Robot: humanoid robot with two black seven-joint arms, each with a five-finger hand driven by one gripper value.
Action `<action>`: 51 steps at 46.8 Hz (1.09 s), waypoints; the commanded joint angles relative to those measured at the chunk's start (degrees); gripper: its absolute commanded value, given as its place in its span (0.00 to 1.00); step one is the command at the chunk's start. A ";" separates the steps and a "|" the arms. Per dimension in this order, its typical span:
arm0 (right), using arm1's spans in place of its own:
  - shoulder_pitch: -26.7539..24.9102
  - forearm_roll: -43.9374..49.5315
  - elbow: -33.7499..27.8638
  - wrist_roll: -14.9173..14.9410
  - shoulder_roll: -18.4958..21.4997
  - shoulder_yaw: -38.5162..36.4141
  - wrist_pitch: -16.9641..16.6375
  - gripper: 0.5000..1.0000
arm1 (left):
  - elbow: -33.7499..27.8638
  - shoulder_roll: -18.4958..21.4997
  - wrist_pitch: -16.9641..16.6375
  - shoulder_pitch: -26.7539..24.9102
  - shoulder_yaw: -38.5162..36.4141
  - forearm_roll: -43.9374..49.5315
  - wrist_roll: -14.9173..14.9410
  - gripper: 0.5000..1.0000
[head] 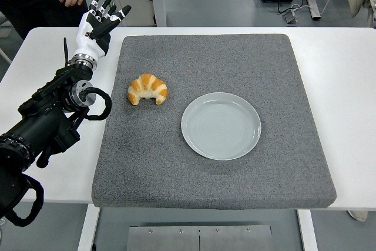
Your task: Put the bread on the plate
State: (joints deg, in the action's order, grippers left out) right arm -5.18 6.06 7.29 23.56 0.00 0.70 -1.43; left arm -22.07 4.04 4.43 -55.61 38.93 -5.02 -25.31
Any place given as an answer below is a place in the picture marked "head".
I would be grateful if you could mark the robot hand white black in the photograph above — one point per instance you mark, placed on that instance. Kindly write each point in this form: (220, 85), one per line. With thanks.
(85, 42)

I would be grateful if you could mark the golden croissant bread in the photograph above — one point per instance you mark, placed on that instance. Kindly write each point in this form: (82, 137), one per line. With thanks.
(147, 85)

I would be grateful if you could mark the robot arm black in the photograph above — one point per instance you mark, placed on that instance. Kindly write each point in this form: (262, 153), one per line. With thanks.
(35, 127)

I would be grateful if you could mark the light grey round plate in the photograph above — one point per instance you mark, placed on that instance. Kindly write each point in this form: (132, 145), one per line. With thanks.
(220, 127)

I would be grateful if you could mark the grey felt mat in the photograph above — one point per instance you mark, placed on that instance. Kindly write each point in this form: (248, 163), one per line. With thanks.
(205, 57)

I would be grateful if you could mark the white table leg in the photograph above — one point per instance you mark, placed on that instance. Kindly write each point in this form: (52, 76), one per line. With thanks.
(88, 227)
(307, 230)

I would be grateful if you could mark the small grey metal box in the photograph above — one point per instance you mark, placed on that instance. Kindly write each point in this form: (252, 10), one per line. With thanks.
(290, 18)

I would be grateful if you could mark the person's foot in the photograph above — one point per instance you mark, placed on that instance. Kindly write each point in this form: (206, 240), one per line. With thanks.
(358, 215)

